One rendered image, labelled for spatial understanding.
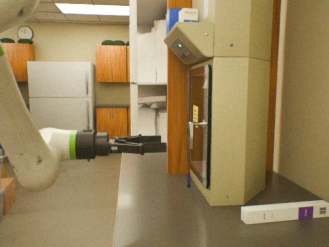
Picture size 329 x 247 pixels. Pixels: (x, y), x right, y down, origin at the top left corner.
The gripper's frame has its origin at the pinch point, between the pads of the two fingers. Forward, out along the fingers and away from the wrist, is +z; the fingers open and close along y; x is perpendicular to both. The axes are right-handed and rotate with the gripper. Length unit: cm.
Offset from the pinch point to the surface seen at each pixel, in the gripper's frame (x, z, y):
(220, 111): -10.8, 18.2, -5.7
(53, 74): -44, -145, 483
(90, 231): 113, -45, 172
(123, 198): 19.9, -12.2, 4.5
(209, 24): -36.7, 14.1, -5.8
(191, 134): -3.0, 10.1, -1.2
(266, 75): -22.4, 38.2, 5.7
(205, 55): -27.7, 13.0, -5.6
